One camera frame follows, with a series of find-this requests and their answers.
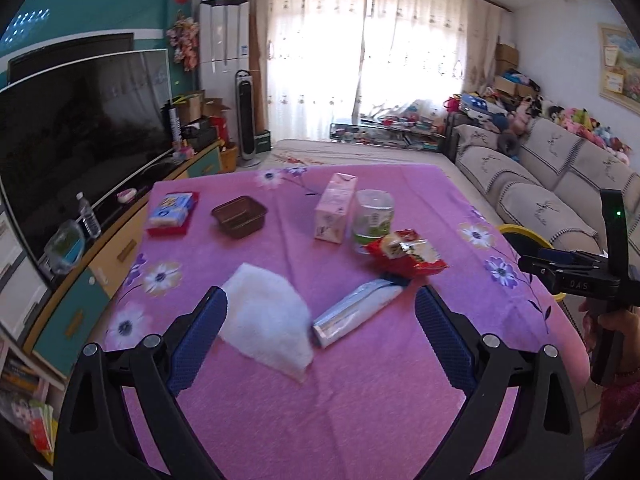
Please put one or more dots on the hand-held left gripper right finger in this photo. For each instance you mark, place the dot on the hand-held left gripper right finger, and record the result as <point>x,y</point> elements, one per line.
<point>445,340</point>

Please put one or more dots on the bookshelf with books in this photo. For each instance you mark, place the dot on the bookshelf with books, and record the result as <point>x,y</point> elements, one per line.
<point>22,390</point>

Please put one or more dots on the glass coffee table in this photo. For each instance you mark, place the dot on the glass coffee table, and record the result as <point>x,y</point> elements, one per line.
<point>385,136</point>

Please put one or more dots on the small pink dish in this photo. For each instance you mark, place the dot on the small pink dish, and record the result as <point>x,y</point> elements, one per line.
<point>126,195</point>

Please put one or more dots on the person's right hand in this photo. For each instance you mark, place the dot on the person's right hand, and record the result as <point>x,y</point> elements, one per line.
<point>589,330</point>

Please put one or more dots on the pile of plush toys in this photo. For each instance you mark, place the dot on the pile of plush toys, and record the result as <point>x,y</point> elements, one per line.
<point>585,120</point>

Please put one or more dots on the dark suitcase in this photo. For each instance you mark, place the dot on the dark suitcase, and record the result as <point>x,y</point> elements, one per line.
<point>452,132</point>

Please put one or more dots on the blue star-print plush toy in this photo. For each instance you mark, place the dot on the blue star-print plush toy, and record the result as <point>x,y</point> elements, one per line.
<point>480,106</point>

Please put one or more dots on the large curved television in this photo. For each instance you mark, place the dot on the large curved television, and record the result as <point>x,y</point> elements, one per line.
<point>75,145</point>

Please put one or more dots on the plastic bag of greens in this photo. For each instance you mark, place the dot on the plastic bag of greens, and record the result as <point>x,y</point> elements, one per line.
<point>64,249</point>

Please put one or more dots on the framed wall picture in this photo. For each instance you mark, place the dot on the framed wall picture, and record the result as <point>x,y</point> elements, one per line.
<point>620,65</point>

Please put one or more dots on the open cardboard box with toys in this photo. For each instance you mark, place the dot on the open cardboard box with toys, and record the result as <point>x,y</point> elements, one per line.
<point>510,85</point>

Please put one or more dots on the grey neck pillow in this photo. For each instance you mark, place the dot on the grey neck pillow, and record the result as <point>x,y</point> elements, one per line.
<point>511,141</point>

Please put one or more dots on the teal yellow TV cabinet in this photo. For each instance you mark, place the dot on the teal yellow TV cabinet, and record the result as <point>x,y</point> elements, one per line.
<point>75,320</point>

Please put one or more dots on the beige floral mat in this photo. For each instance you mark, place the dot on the beige floral mat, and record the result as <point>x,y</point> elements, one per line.
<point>360,155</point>

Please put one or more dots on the red yellow packet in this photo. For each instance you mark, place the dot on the red yellow packet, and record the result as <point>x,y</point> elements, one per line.
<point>41,427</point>

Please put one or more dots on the pink floral tablecloth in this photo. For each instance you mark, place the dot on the pink floral tablecloth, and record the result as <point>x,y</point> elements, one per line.
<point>350,410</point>

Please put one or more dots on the red gift box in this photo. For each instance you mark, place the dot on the red gift box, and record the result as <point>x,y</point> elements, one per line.
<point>220,130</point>

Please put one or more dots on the silver tube box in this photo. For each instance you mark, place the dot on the silver tube box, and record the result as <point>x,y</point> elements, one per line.
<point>350,310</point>

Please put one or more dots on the white paper towel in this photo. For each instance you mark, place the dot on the white paper towel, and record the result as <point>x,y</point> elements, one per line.
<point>265,320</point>

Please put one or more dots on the white plastic drawer unit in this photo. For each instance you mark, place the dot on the white plastic drawer unit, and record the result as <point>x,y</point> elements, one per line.
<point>20,290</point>

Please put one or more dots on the pink handbag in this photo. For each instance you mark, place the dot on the pink handbag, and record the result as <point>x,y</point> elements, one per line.
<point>452,105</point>

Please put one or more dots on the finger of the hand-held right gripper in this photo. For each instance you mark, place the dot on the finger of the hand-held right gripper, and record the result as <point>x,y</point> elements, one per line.
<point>560,256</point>
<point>540,270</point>

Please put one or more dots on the beige sofa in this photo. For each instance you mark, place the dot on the beige sofa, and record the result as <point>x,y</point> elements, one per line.
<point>550,195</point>

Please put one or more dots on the white standing air conditioner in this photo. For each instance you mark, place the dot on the white standing air conditioner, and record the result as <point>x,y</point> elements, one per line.
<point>224,60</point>

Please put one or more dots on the red snack wrapper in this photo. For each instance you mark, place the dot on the red snack wrapper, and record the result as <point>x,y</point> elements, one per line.
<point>400,255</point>

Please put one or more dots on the yellow-rimmed black bin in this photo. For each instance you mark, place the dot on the yellow-rimmed black bin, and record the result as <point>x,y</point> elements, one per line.
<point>525,245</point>

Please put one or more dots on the grey tower fan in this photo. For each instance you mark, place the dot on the grey tower fan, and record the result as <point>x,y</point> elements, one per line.
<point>247,115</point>

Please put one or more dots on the person's floral clothing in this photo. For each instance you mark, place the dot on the person's floral clothing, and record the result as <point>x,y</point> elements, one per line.
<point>617,410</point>

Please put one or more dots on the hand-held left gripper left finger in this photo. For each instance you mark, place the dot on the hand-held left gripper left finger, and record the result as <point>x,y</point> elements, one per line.
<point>200,340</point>

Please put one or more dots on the blue card box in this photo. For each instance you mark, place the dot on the blue card box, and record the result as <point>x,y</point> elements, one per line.
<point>171,209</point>

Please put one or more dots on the flat red box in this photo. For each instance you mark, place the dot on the flat red box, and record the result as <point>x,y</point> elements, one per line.
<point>167,231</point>

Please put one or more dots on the brown plastic tray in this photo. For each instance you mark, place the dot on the brown plastic tray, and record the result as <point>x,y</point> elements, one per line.
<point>239,216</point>

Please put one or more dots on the sheer embroidered curtain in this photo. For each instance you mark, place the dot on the sheer embroidered curtain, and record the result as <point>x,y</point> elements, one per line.
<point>400,50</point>

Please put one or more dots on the closed cardboard box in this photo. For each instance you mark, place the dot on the closed cardboard box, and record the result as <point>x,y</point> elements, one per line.
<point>506,55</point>

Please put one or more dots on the hanging flower decoration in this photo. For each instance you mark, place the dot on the hanging flower decoration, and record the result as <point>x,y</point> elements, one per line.
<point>182,42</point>

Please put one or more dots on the clear water bottle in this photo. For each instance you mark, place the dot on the clear water bottle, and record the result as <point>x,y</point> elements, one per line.
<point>89,217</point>

